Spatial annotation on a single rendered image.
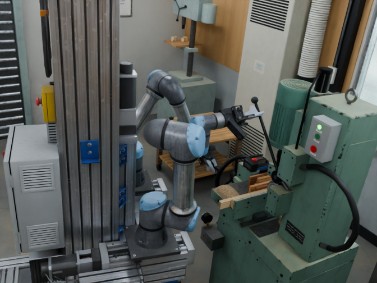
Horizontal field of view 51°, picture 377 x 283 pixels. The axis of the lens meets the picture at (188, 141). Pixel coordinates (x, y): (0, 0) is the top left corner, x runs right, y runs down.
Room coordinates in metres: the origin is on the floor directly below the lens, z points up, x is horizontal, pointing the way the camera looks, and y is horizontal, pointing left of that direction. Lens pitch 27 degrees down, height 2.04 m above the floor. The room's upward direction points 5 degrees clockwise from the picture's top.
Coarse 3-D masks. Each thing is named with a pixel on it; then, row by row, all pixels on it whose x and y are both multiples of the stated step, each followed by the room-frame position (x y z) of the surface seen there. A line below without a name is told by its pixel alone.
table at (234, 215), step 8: (232, 184) 1.81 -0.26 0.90; (240, 184) 1.82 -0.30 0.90; (216, 192) 1.72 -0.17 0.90; (240, 192) 1.74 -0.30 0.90; (248, 192) 1.75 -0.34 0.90; (216, 200) 1.71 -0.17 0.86; (224, 208) 1.64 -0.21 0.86; (248, 208) 1.62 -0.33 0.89; (256, 208) 1.65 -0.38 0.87; (264, 208) 1.68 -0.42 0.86; (232, 216) 1.58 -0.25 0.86; (240, 216) 1.60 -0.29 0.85
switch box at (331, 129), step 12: (312, 120) 1.44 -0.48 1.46; (324, 120) 1.41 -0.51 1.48; (312, 132) 1.43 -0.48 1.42; (324, 132) 1.38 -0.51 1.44; (336, 132) 1.38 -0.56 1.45; (312, 144) 1.41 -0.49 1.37; (324, 144) 1.37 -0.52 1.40; (336, 144) 1.39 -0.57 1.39; (312, 156) 1.40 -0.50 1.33; (324, 156) 1.36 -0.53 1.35
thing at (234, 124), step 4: (228, 120) 1.69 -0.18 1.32; (232, 120) 1.70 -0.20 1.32; (228, 124) 1.70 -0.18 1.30; (232, 124) 1.68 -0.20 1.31; (236, 124) 1.69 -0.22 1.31; (228, 128) 1.70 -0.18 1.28; (232, 128) 1.69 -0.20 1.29; (236, 128) 1.68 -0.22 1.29; (240, 128) 1.69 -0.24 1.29; (232, 132) 1.70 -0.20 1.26; (236, 132) 1.68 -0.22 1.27; (240, 132) 1.67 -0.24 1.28; (244, 132) 1.68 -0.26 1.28; (236, 136) 1.69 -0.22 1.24; (240, 136) 1.67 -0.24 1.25; (244, 136) 1.67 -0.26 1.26; (240, 140) 1.68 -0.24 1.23
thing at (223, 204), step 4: (252, 192) 1.69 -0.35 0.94; (236, 196) 1.64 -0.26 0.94; (240, 196) 1.65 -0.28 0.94; (220, 200) 1.59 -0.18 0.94; (224, 200) 1.60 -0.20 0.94; (228, 200) 1.60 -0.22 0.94; (220, 204) 1.57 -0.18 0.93; (224, 204) 1.59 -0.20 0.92; (228, 204) 1.60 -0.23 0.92; (220, 208) 1.58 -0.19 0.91
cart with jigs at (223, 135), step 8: (176, 120) 3.44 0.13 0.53; (224, 128) 3.37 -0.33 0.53; (216, 136) 3.17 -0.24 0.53; (224, 136) 3.19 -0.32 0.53; (232, 136) 3.20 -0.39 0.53; (240, 144) 3.26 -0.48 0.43; (160, 152) 3.36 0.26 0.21; (168, 152) 3.43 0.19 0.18; (216, 152) 3.53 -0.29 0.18; (240, 152) 3.27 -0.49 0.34; (160, 160) 3.37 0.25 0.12; (168, 160) 3.28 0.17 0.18; (224, 160) 3.38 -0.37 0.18; (160, 168) 3.36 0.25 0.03; (200, 168) 3.14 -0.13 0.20; (232, 168) 3.25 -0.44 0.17; (200, 176) 3.05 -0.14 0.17
